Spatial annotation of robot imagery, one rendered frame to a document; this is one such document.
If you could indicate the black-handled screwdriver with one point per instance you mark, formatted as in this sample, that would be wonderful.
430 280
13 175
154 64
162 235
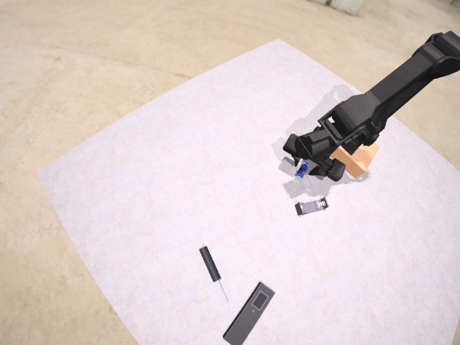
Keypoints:
212 270

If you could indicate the blue cylindrical battery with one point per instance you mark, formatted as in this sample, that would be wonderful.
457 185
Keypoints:
301 171

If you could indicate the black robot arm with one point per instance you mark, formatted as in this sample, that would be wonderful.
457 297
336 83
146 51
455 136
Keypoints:
361 118

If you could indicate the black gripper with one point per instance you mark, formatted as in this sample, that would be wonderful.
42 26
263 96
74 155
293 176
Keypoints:
325 164

